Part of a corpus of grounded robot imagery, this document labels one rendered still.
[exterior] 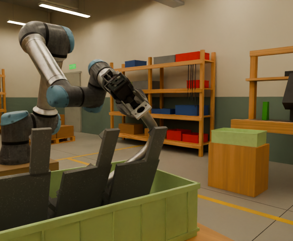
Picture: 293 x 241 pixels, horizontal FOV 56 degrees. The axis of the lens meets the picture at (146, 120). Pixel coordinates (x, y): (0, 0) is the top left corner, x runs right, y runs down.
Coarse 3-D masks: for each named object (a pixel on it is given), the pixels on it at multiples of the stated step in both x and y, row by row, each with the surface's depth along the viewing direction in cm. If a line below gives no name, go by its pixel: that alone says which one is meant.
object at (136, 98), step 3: (135, 90) 83; (135, 93) 86; (138, 93) 83; (135, 96) 88; (138, 96) 85; (141, 96) 82; (135, 99) 87; (138, 99) 86; (141, 99) 85; (144, 99) 83; (138, 102) 87; (141, 102) 85; (147, 102) 83
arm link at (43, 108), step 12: (48, 24) 118; (48, 36) 116; (60, 36) 120; (72, 36) 125; (48, 48) 120; (60, 48) 122; (72, 48) 127; (60, 60) 126; (36, 108) 132; (48, 108) 132; (36, 120) 130; (48, 120) 133; (60, 120) 139
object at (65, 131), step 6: (60, 114) 811; (66, 126) 770; (72, 126) 786; (60, 132) 755; (66, 132) 771; (72, 132) 787; (54, 138) 742; (60, 138) 753; (66, 138) 813; (72, 138) 786; (30, 144) 721
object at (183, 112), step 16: (112, 64) 768; (128, 64) 722; (144, 64) 725; (160, 64) 643; (176, 64) 604; (192, 64) 576; (160, 80) 701; (192, 80) 578; (160, 96) 704; (192, 96) 581; (112, 112) 767; (160, 112) 658; (176, 112) 623; (192, 112) 590; (128, 128) 743; (176, 144) 617; (192, 144) 589
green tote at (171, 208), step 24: (72, 168) 105; (168, 192) 79; (192, 192) 86; (72, 216) 63; (96, 216) 66; (120, 216) 71; (144, 216) 75; (168, 216) 81; (192, 216) 86; (0, 240) 55; (24, 240) 58; (48, 240) 61; (72, 240) 64; (96, 240) 67; (120, 240) 71; (144, 240) 76; (168, 240) 81
